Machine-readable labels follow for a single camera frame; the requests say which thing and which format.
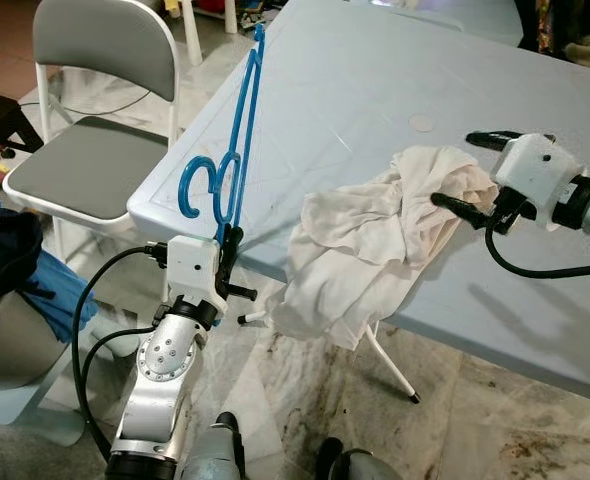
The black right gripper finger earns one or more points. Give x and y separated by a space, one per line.
490 140
465 208

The blue plastic hanger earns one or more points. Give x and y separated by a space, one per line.
184 192

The cream white garment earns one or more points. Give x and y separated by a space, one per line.
365 240

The light blue folding table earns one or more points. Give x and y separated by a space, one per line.
375 100

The blue cloth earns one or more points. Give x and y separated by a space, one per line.
70 295

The silver left robot leg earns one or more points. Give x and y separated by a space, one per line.
215 450

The silver robot leg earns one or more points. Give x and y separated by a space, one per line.
355 465
215 450

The grey white folding chair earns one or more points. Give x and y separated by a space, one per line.
85 165

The silver right robot leg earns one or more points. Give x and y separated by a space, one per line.
355 465

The dark navy garment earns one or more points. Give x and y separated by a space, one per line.
10 270

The grey round laundry basket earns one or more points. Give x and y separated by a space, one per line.
15 350

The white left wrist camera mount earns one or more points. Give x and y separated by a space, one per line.
193 268

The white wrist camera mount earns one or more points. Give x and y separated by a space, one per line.
193 268
535 170

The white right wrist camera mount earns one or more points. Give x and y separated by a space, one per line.
535 170

